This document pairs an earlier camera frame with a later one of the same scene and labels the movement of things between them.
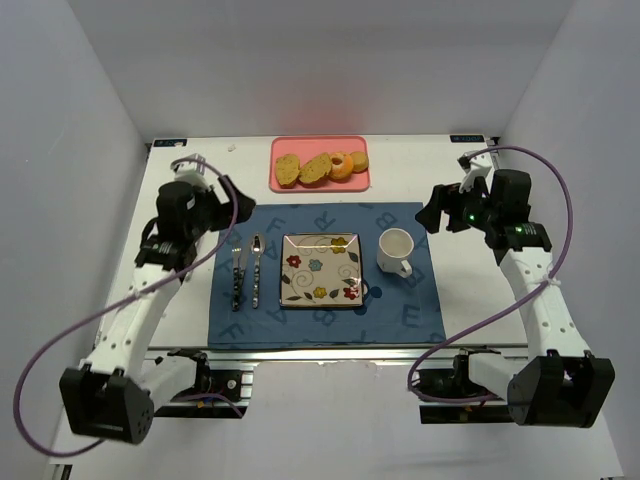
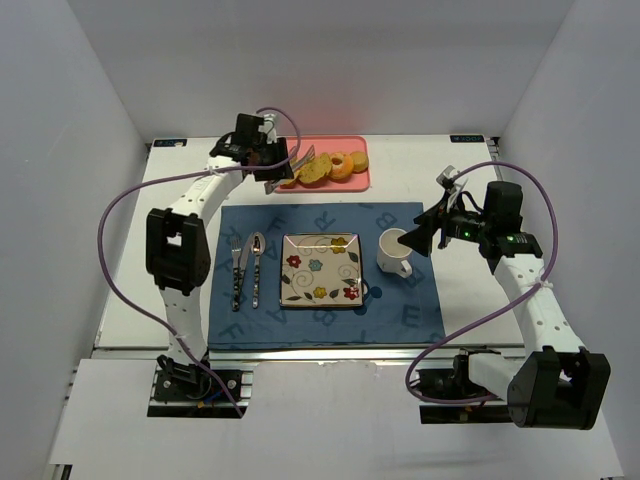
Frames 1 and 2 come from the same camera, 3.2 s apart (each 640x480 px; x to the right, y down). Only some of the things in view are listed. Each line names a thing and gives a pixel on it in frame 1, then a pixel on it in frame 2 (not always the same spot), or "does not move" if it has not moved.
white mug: [394, 247] does not move
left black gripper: [226, 201] to [279, 160]
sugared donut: [341, 166] does not move
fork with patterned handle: [236, 249] does not move
